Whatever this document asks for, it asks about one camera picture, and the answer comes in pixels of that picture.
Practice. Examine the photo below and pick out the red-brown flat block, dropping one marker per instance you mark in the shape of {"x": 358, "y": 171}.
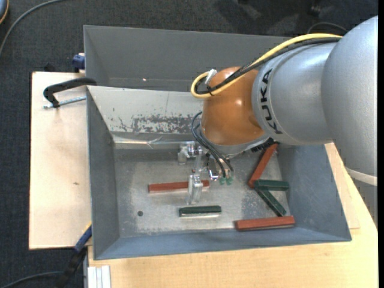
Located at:
{"x": 168, "y": 187}
{"x": 264, "y": 223}
{"x": 263, "y": 166}

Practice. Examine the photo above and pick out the dark green flat block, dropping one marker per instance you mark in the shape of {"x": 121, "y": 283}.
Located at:
{"x": 274, "y": 204}
{"x": 271, "y": 184}
{"x": 199, "y": 210}

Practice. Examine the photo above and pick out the grey metal bin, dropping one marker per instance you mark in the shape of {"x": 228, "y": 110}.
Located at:
{"x": 135, "y": 220}

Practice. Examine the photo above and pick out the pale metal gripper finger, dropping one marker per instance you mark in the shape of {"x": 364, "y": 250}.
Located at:
{"x": 198, "y": 187}
{"x": 191, "y": 187}

